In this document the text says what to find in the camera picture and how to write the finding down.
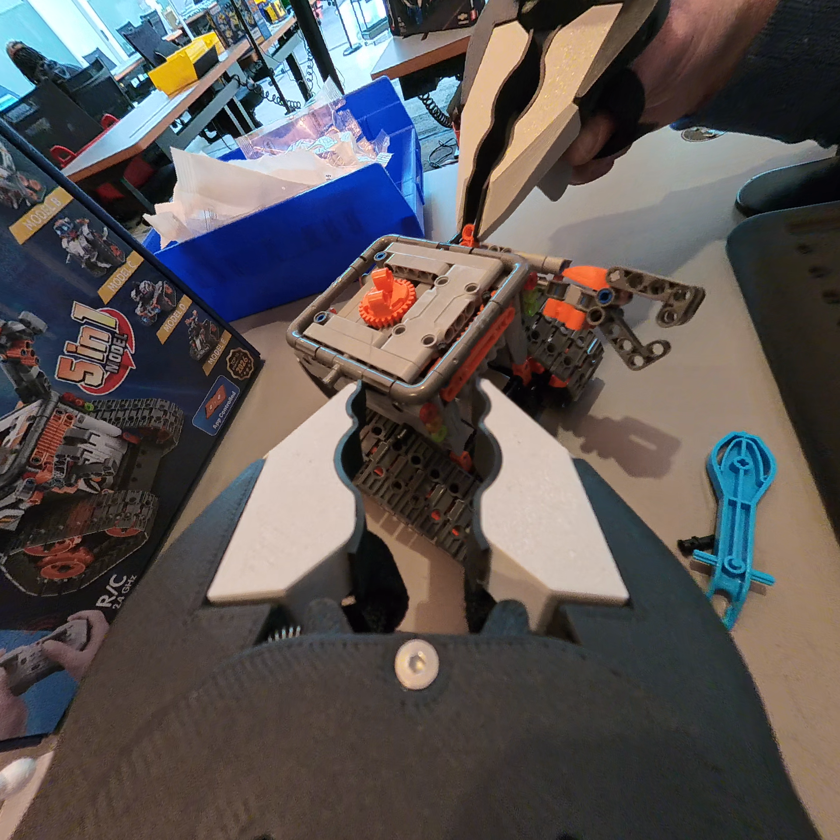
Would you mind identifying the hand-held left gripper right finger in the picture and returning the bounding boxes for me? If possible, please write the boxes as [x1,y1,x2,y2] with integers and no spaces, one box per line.
[469,379,631,632]

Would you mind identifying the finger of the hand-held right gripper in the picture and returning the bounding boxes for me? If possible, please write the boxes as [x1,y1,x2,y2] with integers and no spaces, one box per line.
[455,14,538,231]
[476,2,626,240]

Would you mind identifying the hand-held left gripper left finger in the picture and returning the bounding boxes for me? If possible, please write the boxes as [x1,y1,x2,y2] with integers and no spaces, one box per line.
[205,381,367,624]

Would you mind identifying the grey orange toy arm assembly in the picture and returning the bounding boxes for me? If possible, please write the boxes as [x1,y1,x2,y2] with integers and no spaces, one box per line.
[521,252,707,372]

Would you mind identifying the grey orange tracked toy robot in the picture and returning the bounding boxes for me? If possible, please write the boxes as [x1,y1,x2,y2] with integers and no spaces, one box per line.
[285,223,608,565]

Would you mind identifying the person's right forearm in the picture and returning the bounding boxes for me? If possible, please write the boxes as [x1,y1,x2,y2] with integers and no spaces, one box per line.
[672,0,840,151]

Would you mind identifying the wooden top office desk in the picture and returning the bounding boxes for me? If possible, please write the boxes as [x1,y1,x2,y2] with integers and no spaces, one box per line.
[62,33,298,191]
[371,26,475,99]

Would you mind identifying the black car kit box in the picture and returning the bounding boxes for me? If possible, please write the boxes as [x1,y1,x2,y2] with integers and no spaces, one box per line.
[384,0,488,38]

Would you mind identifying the black support pole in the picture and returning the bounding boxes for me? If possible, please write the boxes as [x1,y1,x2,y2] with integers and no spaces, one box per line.
[289,0,345,96]

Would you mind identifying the blue plastic brick separator tool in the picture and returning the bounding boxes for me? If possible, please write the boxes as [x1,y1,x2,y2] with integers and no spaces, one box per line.
[692,431,778,632]

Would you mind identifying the blue plastic bin with bags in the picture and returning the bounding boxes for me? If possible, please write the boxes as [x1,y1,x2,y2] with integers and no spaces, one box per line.
[143,77,426,324]

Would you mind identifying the black rounded pad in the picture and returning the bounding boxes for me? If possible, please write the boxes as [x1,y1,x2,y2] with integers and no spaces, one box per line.
[735,154,840,217]

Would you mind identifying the crumpled clear plastic bags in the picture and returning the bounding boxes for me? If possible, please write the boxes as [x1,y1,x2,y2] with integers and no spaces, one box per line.
[143,92,395,247]

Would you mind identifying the dark blue robot kit box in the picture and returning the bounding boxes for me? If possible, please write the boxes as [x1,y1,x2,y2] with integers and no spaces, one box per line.
[0,121,265,752]

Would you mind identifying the yellow plastic bin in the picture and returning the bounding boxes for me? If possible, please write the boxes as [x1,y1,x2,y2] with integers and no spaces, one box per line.
[147,33,222,93]

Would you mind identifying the black computer monitor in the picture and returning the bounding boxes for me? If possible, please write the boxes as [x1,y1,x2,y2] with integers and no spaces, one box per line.
[0,82,106,172]

